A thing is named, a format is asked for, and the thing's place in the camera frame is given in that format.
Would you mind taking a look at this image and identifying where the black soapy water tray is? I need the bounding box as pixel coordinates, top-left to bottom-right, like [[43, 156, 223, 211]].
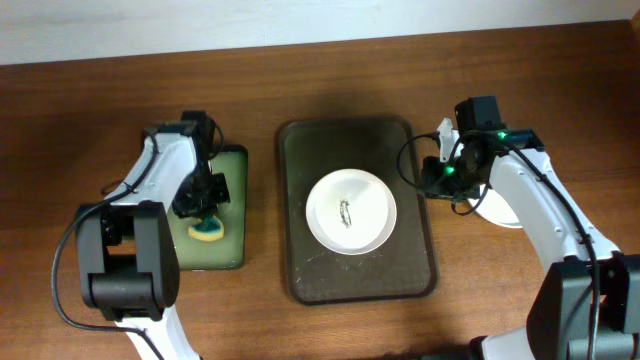
[[167, 144, 248, 271]]

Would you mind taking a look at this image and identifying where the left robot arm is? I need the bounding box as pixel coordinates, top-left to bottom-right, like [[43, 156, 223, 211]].
[[50, 110, 230, 359]]

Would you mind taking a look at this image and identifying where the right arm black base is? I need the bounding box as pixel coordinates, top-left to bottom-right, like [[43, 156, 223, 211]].
[[419, 334, 531, 360]]

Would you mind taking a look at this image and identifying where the brown serving tray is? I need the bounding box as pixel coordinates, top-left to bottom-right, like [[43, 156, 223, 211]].
[[278, 115, 439, 305]]

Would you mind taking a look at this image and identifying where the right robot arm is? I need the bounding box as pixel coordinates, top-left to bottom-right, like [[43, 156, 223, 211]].
[[418, 96, 639, 359]]

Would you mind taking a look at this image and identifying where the yellow green sponge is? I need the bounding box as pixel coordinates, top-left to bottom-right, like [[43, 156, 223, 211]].
[[188, 215, 225, 242]]

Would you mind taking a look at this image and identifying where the white plate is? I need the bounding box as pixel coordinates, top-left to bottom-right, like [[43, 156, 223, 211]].
[[468, 189, 522, 229], [305, 169, 398, 256]]

